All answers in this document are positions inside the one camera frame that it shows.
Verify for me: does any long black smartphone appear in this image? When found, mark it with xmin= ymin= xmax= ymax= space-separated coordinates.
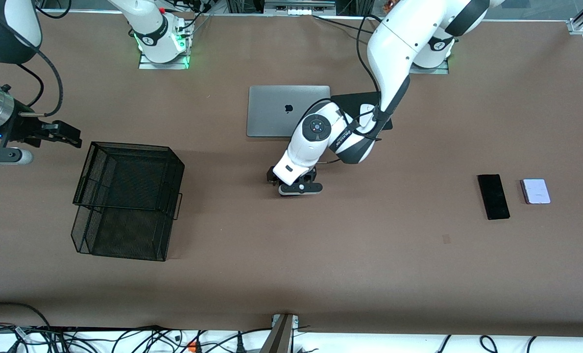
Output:
xmin=477 ymin=174 xmax=511 ymax=221

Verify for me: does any lavender white phone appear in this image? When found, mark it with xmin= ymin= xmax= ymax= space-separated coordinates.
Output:
xmin=520 ymin=178 xmax=551 ymax=205

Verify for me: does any silver closed laptop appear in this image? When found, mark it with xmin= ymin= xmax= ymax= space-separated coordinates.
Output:
xmin=246 ymin=85 xmax=332 ymax=138

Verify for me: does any black mouse pad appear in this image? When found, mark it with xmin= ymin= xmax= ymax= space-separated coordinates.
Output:
xmin=331 ymin=91 xmax=393 ymax=133

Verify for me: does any black mesh two-tier tray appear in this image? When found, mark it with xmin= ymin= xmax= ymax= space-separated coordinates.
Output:
xmin=71 ymin=141 xmax=185 ymax=262

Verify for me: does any white power strip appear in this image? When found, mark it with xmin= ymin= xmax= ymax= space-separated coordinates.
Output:
xmin=264 ymin=0 xmax=337 ymax=16

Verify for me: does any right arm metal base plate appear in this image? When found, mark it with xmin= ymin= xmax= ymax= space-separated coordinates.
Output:
xmin=139 ymin=49 xmax=190 ymax=70

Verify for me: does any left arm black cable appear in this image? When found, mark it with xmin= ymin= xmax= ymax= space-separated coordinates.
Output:
xmin=299 ymin=15 xmax=395 ymax=165

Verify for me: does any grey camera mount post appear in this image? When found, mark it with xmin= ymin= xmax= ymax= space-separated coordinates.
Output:
xmin=260 ymin=314 xmax=300 ymax=353

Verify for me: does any long black table cable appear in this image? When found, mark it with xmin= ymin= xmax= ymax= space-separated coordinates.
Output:
xmin=313 ymin=14 xmax=368 ymax=34

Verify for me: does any thick black looped cable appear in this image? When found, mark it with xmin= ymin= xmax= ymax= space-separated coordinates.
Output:
xmin=0 ymin=302 xmax=52 ymax=329

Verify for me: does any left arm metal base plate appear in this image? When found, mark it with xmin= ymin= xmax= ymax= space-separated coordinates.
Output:
xmin=409 ymin=58 xmax=450 ymax=75

